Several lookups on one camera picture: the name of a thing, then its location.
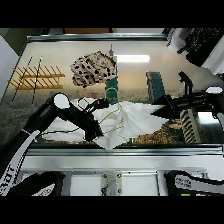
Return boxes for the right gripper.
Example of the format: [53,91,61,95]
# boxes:
[162,94,183,120]

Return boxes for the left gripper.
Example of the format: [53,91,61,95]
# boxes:
[83,120,105,142]

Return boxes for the white long-sleeved shirt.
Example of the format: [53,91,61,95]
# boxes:
[42,97,172,150]

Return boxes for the heap of clothes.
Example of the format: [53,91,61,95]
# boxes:
[162,27,224,68]

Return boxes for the beige black-spotted garment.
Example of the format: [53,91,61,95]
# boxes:
[69,50,118,89]

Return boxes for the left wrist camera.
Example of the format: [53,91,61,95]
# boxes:
[78,97,111,116]

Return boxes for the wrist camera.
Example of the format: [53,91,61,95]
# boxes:
[78,97,111,116]
[177,70,194,98]

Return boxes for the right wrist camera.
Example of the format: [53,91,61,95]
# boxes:
[177,70,194,98]

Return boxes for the silver frame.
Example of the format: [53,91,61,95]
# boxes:
[12,32,224,197]

